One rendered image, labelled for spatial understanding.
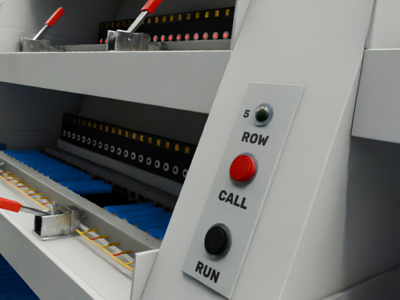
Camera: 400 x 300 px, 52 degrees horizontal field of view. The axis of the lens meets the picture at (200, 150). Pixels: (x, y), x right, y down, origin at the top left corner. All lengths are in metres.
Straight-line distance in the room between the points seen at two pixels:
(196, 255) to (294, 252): 0.06
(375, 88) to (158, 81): 0.18
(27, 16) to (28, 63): 0.25
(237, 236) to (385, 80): 0.11
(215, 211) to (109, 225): 0.18
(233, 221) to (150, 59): 0.18
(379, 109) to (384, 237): 0.10
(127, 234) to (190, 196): 0.13
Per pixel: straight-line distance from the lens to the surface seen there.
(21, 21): 0.85
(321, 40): 0.25
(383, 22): 0.24
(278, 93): 0.24
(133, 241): 0.37
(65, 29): 0.88
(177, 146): 0.54
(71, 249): 0.41
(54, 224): 0.43
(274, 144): 0.23
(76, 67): 0.48
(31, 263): 0.43
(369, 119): 0.23
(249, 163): 0.23
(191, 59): 0.32
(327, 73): 0.23
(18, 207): 0.41
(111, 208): 0.47
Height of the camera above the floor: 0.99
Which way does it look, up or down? 5 degrees up
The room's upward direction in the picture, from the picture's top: 20 degrees clockwise
